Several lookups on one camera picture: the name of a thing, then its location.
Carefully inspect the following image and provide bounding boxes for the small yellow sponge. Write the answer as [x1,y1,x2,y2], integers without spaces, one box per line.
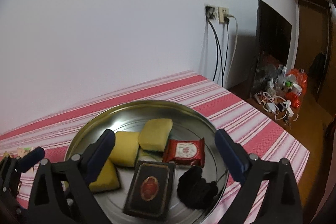
[89,159,120,193]

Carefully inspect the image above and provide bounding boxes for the large yellow sponge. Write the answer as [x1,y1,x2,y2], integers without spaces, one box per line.
[109,131,139,168]

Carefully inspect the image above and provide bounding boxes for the black playing card box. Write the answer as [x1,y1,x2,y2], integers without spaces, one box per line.
[123,160,175,221]

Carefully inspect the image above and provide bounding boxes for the black cloth bundle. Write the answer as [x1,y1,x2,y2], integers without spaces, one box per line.
[177,166,218,210]

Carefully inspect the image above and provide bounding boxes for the yellow green scouring sponge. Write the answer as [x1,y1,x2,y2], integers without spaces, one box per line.
[138,118,173,152]

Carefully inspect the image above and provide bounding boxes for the red striped tablecloth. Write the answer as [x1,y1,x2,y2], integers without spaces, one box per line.
[1,71,309,223]

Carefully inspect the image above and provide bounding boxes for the round metal tray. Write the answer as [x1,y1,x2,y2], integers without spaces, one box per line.
[63,99,230,224]

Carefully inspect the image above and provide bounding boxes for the wooden door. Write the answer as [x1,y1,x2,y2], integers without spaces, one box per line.
[294,0,335,115]

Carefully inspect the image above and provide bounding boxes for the black monitor screen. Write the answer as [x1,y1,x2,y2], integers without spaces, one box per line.
[253,0,291,86]

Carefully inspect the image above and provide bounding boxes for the white charger with cable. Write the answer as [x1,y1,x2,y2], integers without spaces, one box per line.
[253,91,294,121]

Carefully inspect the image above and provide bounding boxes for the black power cable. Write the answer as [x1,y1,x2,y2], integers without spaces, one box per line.
[207,16,230,87]

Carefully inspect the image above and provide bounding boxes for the white wall socket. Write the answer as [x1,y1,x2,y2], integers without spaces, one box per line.
[218,7,229,24]

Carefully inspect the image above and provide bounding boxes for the wall power socket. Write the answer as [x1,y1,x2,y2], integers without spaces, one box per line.
[205,5,217,20]

